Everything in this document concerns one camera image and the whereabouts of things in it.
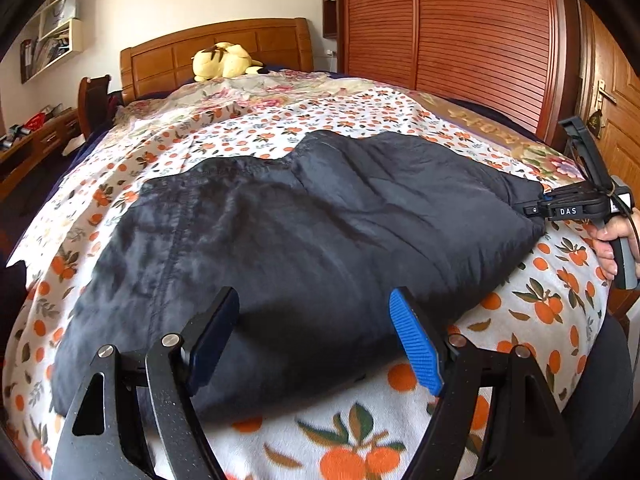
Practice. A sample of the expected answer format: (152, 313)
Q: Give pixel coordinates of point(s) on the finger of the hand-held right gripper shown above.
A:
(535, 208)
(582, 145)

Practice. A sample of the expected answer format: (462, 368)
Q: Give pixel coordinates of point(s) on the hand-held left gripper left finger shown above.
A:
(215, 340)

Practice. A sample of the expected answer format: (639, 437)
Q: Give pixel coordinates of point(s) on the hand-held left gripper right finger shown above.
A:
(417, 345)

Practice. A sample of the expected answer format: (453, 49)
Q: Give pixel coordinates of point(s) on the black jacket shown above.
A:
(300, 240)

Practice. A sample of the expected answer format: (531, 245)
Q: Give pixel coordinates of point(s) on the person's right hand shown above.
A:
(615, 230)

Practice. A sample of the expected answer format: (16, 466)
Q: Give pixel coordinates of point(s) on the wooden door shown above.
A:
(620, 135)

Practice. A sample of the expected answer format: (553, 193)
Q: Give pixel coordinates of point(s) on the golden floral bed cover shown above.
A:
(500, 130)

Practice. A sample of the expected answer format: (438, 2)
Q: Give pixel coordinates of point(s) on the orange fruit print blanket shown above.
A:
(350, 440)

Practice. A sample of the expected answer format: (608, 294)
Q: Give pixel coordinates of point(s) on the wooden louvered wardrobe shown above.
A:
(450, 35)

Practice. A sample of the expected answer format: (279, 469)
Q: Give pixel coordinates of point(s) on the person's dark pants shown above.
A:
(600, 410)

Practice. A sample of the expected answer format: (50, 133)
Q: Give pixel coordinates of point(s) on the pink floral quilt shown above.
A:
(240, 95)

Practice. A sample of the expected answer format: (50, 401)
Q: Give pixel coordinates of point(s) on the wooden desk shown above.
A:
(30, 150)

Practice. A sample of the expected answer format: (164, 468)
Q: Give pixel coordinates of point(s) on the wooden chair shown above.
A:
(95, 100)

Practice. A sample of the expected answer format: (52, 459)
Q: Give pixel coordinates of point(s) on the yellow plush toy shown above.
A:
(220, 62)

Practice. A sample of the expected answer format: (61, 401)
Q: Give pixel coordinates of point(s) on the red cloth item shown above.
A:
(37, 122)

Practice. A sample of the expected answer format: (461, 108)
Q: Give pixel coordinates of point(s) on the wooden bed headboard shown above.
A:
(165, 60)

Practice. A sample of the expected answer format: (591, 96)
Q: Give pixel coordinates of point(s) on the white wall shelf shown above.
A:
(75, 35)

